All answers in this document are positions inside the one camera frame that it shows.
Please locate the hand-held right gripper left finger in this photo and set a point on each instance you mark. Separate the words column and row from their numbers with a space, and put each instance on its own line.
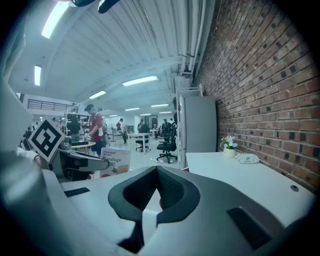
column 90, row 200

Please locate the round wooden table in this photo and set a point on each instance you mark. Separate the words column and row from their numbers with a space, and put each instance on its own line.
column 83, row 144

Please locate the black head-worn camera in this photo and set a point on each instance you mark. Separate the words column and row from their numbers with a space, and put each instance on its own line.
column 107, row 6

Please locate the standing fan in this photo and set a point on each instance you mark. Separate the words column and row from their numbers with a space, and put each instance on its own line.
column 113, row 131

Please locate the white refrigerator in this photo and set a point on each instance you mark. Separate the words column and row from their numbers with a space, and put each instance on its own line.
column 200, row 125

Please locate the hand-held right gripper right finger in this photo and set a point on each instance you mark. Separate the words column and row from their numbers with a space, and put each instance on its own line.
column 212, row 225

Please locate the cream flower pot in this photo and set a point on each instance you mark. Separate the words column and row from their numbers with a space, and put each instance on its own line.
column 229, row 151

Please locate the white metal-frame table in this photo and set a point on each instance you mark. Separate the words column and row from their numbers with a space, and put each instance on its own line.
column 140, row 135

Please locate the white ceiling pipes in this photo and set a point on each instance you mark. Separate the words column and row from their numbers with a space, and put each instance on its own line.
column 192, row 30

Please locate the white tissue packet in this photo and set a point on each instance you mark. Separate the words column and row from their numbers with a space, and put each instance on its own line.
column 247, row 158

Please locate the black office chair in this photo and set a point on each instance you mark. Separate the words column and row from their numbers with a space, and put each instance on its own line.
column 141, row 143
column 168, row 146

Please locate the black balcony railing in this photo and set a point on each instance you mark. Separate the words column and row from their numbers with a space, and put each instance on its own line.
column 50, row 103

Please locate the person's left forearm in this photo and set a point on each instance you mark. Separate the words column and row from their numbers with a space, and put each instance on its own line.
column 15, row 120

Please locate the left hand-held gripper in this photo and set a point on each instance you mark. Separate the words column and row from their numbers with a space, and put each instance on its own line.
column 46, row 138

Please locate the row of ceiling lights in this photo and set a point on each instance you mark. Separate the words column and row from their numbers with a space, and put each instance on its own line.
column 140, row 80

